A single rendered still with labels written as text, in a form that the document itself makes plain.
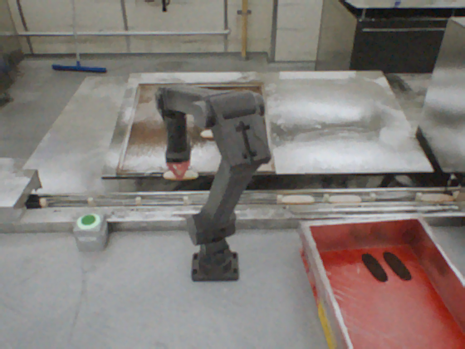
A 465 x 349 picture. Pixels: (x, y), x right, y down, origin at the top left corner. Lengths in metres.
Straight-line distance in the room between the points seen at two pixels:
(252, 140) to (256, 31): 4.21
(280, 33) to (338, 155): 3.28
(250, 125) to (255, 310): 0.49
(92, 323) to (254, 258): 0.42
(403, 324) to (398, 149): 0.64
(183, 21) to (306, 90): 3.30
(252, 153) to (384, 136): 0.90
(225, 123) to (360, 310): 0.58
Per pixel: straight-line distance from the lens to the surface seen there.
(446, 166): 1.41
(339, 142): 1.45
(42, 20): 5.20
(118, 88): 2.11
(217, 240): 0.99
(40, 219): 1.27
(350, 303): 1.05
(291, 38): 4.61
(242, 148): 0.66
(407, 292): 1.11
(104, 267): 1.14
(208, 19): 4.81
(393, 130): 1.56
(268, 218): 1.16
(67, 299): 1.09
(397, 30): 2.92
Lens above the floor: 1.63
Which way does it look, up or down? 35 degrees down
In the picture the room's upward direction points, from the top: straight up
